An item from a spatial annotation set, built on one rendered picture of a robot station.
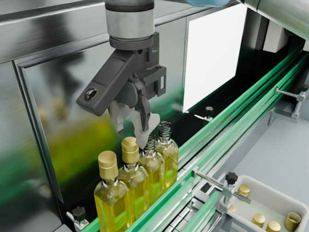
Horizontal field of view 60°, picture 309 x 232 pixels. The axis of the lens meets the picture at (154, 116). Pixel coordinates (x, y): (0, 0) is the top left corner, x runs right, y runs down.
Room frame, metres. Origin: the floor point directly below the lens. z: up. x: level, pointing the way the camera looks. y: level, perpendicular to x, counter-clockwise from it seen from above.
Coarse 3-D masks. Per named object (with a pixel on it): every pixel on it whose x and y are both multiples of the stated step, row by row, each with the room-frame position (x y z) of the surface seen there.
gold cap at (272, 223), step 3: (270, 222) 0.48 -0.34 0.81; (273, 222) 0.48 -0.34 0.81; (276, 222) 0.48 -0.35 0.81; (267, 225) 0.48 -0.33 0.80; (270, 225) 0.47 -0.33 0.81; (273, 225) 0.47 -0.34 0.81; (276, 225) 0.47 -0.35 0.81; (279, 225) 0.47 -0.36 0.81; (267, 228) 0.47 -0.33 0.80; (270, 228) 0.46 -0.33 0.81; (273, 228) 0.46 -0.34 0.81; (276, 228) 0.46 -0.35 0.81; (279, 228) 0.46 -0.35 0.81; (267, 231) 0.46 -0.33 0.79; (270, 231) 0.46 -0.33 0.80; (273, 231) 0.45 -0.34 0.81; (276, 231) 0.45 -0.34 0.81; (279, 231) 0.46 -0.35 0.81
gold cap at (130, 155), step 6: (126, 138) 0.43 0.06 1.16; (132, 138) 0.43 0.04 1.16; (126, 144) 0.41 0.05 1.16; (132, 144) 0.41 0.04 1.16; (126, 150) 0.40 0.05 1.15; (132, 150) 0.40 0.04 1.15; (138, 150) 0.42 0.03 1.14; (126, 156) 0.40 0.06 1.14; (132, 156) 0.40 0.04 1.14; (138, 156) 0.41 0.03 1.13; (126, 162) 0.40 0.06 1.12; (132, 162) 0.40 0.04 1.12
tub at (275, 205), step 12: (240, 180) 0.62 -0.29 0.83; (252, 180) 0.62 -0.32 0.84; (252, 192) 0.60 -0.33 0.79; (264, 192) 0.58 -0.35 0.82; (276, 192) 0.57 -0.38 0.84; (240, 204) 0.58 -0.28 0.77; (252, 204) 0.58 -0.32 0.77; (264, 204) 0.57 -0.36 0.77; (276, 204) 0.55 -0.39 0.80; (288, 204) 0.54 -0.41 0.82; (300, 204) 0.52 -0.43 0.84; (240, 216) 0.48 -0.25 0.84; (252, 216) 0.53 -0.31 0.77; (264, 216) 0.53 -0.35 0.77; (276, 216) 0.53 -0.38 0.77; (300, 216) 0.51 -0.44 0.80; (252, 228) 0.45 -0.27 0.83; (264, 228) 0.49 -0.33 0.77; (300, 228) 0.44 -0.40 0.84
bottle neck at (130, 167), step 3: (126, 165) 0.41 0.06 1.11; (129, 165) 0.40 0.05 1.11; (132, 165) 0.40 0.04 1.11; (135, 165) 0.41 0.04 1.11; (126, 168) 0.41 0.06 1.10; (129, 168) 0.40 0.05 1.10; (132, 168) 0.40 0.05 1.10; (135, 168) 0.41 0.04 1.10; (129, 171) 0.40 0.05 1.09; (132, 171) 0.40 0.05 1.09
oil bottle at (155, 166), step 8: (144, 160) 0.44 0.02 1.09; (152, 160) 0.44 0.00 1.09; (160, 160) 0.45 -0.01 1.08; (152, 168) 0.43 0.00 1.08; (160, 168) 0.45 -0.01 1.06; (152, 176) 0.43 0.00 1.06; (160, 176) 0.45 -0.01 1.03; (152, 184) 0.43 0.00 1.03; (160, 184) 0.45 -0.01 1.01; (152, 192) 0.43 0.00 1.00; (160, 192) 0.45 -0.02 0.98; (152, 200) 0.43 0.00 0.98
